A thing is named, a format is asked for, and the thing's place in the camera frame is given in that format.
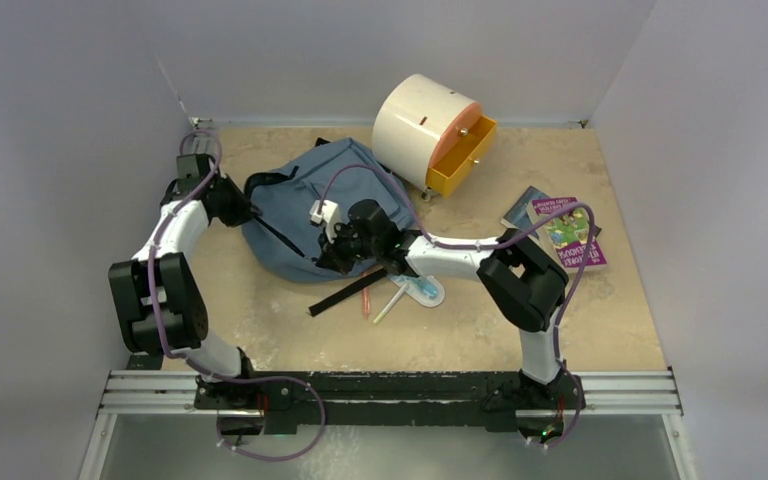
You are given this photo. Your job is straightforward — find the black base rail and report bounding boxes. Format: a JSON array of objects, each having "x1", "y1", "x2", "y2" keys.
[{"x1": 194, "y1": 371, "x2": 586, "y2": 438}]

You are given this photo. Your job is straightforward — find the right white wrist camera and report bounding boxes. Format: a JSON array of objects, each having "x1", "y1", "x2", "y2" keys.
[{"x1": 309, "y1": 199, "x2": 341, "y2": 226}]

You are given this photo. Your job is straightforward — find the blue backpack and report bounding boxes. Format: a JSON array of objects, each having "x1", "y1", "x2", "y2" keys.
[{"x1": 240, "y1": 137, "x2": 412, "y2": 318}]

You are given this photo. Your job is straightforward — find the cream round drawer cabinet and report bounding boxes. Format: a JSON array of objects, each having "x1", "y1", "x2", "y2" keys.
[{"x1": 372, "y1": 74, "x2": 483, "y2": 190}]

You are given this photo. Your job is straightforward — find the white marker pen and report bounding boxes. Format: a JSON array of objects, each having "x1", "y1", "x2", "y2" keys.
[{"x1": 373, "y1": 284, "x2": 407, "y2": 325}]

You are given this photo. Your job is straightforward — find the purple children's book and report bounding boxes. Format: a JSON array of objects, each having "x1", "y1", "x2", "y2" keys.
[{"x1": 527, "y1": 197, "x2": 590, "y2": 273}]

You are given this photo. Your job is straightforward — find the blister pack with blue items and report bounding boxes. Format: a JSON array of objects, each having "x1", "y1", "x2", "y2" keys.
[{"x1": 387, "y1": 274, "x2": 445, "y2": 308}]

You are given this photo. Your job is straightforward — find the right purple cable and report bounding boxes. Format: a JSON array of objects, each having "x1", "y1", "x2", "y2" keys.
[{"x1": 317, "y1": 163, "x2": 597, "y2": 452}]

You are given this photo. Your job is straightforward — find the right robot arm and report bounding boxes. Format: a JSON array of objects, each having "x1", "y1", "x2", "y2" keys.
[{"x1": 310, "y1": 199, "x2": 569, "y2": 407}]

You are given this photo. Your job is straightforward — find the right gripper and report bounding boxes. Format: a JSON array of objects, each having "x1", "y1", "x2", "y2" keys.
[{"x1": 319, "y1": 219, "x2": 382, "y2": 276}]

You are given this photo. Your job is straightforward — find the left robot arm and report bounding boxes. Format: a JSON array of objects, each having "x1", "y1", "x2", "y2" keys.
[{"x1": 108, "y1": 153, "x2": 258, "y2": 409}]

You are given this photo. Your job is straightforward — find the yellow open drawer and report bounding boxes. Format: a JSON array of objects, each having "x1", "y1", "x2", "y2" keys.
[{"x1": 425, "y1": 116, "x2": 497, "y2": 197}]

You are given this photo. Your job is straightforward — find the aluminium frame rail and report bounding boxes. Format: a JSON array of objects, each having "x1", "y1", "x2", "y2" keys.
[{"x1": 99, "y1": 370, "x2": 683, "y2": 415}]

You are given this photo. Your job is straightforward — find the dark blue book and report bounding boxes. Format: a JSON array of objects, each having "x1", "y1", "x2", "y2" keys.
[{"x1": 499, "y1": 185, "x2": 602, "y2": 242}]

